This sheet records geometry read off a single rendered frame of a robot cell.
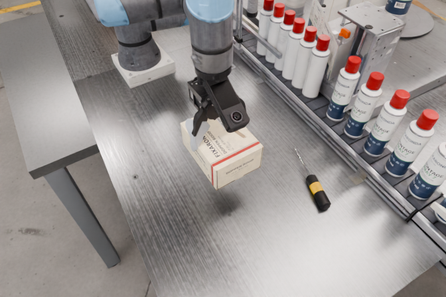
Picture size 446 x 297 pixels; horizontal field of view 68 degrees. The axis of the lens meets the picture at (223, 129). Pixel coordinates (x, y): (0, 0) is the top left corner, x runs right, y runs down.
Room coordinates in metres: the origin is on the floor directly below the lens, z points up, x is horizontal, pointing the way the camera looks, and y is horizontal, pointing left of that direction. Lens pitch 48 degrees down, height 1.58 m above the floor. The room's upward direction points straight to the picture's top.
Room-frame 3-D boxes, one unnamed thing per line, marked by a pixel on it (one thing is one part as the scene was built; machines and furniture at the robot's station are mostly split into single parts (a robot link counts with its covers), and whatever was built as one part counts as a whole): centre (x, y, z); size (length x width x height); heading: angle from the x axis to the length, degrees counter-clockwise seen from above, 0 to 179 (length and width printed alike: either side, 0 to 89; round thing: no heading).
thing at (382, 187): (1.12, -0.09, 0.85); 1.65 x 0.11 x 0.05; 29
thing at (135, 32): (1.00, 0.30, 1.04); 0.13 x 0.12 x 0.14; 107
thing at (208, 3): (0.52, 0.02, 1.30); 0.09 x 0.08 x 0.11; 17
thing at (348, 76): (0.69, -0.33, 0.98); 0.05 x 0.05 x 0.20
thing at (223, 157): (0.49, 0.01, 0.99); 0.16 x 0.12 x 0.07; 32
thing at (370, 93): (0.63, -0.37, 0.98); 0.05 x 0.05 x 0.20
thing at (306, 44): (0.84, -0.25, 0.98); 0.05 x 0.05 x 0.20
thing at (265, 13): (1.02, -0.15, 0.98); 0.05 x 0.05 x 0.20
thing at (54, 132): (1.15, 0.39, 0.81); 0.90 x 0.90 x 0.04; 32
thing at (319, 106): (1.12, -0.09, 0.86); 1.65 x 0.08 x 0.04; 29
